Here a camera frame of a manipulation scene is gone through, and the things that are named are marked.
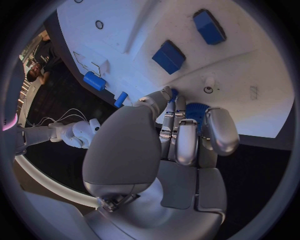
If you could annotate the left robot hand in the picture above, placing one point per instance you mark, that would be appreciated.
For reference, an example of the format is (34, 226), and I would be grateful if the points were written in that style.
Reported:
(126, 150)

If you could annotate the thin blue cylinder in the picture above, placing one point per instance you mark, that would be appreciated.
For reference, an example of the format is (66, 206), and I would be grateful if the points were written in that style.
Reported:
(121, 99)

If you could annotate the large blue cylinder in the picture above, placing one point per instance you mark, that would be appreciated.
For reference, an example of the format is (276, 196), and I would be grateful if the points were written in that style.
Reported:
(94, 81)

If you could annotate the blue gear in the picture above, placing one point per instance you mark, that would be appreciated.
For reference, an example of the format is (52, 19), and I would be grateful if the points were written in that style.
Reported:
(195, 112)

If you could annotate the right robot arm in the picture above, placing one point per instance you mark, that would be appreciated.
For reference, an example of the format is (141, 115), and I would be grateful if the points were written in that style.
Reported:
(70, 133)

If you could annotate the white task board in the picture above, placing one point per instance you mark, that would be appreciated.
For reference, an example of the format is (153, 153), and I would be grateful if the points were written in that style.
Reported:
(140, 28)

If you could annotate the person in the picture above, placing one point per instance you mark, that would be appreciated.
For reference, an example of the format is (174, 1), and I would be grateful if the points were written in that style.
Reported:
(35, 72)

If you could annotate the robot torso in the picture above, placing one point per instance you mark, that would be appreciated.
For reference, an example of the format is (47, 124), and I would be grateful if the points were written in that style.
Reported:
(14, 93)

